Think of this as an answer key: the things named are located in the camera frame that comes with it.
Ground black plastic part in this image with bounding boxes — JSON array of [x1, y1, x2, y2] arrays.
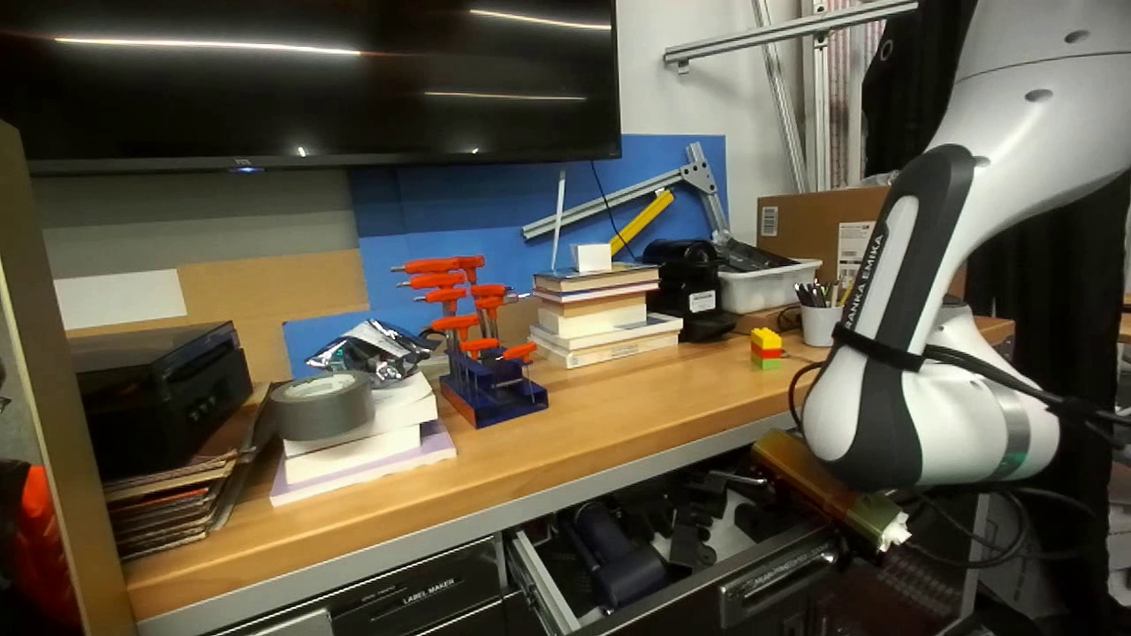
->
[[663, 505, 723, 573], [730, 490, 805, 549]]

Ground grey metal drawer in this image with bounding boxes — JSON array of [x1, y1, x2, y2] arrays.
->
[[506, 451, 863, 636]]

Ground grey drawer cabinet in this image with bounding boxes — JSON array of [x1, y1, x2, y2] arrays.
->
[[223, 534, 534, 636]]

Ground stack of books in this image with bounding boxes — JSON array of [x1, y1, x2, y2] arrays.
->
[[524, 263, 685, 370]]

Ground small white box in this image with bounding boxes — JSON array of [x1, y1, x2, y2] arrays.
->
[[571, 239, 617, 278]]

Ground yellow level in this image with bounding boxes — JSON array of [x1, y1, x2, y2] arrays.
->
[[603, 187, 683, 263]]

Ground black device with white label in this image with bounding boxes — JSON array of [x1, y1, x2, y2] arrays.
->
[[644, 236, 742, 346]]

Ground silver metal square ruler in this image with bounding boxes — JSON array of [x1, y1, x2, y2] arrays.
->
[[519, 137, 734, 245]]

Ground blue backboard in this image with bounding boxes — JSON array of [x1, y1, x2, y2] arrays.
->
[[278, 132, 730, 383]]

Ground silver foil packet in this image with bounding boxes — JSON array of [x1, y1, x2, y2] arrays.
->
[[309, 318, 438, 389]]

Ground coloured toy brick stack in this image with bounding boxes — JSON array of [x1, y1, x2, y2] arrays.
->
[[747, 326, 788, 370]]

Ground white plastic bin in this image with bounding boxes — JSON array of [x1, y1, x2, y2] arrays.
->
[[714, 239, 827, 318]]

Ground white cup with pens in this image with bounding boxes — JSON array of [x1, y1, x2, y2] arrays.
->
[[793, 278, 844, 353]]

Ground brown cardboard shipping box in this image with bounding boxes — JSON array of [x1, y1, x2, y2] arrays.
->
[[755, 183, 982, 296]]

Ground brown cardboard sheet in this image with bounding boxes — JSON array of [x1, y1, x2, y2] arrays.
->
[[174, 247, 370, 384]]

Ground silver metal bar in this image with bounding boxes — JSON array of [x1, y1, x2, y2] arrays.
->
[[659, 0, 923, 68]]

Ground black printer box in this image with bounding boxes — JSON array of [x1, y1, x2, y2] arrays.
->
[[69, 318, 256, 484]]

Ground stack of brown folders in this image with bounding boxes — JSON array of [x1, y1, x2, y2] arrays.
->
[[103, 391, 278, 567]]

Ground white paper sheet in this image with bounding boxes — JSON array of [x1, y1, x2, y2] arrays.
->
[[48, 265, 192, 335]]

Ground black curtain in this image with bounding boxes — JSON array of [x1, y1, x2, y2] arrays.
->
[[863, 0, 1131, 636]]

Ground wooden side panel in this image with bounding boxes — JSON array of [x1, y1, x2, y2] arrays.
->
[[0, 116, 139, 636]]

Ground black cylinder with silver ring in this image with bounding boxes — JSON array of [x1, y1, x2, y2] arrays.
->
[[562, 499, 675, 610]]

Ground grey duct tape roll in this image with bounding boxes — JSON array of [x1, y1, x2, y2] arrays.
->
[[266, 370, 379, 444]]

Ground black wall television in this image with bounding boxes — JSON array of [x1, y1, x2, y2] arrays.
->
[[0, 0, 626, 176]]

